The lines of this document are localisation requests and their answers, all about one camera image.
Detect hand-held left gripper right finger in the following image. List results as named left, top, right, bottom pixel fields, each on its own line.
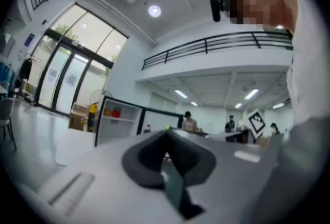
left=167, top=130, right=217, bottom=188

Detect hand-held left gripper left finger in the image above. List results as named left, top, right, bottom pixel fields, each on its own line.
left=122, top=130, right=168, bottom=189

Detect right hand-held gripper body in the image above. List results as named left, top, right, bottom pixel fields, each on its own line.
left=246, top=108, right=267, bottom=140

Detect black mini fridge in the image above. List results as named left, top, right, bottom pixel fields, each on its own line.
left=94, top=95, right=184, bottom=148

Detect brown cardboard box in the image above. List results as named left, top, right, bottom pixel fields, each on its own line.
left=69, top=103, right=90, bottom=132

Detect person's white printed shirt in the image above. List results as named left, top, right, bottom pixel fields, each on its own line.
left=285, top=0, right=330, bottom=224

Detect black balcony railing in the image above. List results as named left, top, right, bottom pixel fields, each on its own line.
left=141, top=31, right=294, bottom=71

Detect person's head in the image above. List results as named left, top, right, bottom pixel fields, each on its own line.
left=224, top=0, right=297, bottom=33

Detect grey chair black legs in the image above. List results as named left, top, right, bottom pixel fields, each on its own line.
left=0, top=98, right=18, bottom=151

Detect clothes rack with black coat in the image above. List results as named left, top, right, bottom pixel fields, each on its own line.
left=17, top=52, right=40, bottom=82

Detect round ceiling light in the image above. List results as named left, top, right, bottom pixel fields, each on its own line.
left=147, top=5, right=162, bottom=18

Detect teal wrapped bundle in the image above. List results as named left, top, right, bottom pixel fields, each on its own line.
left=0, top=61, right=15, bottom=90

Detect glass entrance door black frame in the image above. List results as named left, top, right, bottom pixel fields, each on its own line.
left=33, top=3, right=129, bottom=117

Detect black head-worn camera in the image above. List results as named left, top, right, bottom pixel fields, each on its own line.
left=209, top=0, right=225, bottom=23

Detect blue wall poster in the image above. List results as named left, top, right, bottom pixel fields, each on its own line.
left=25, top=33, right=36, bottom=47

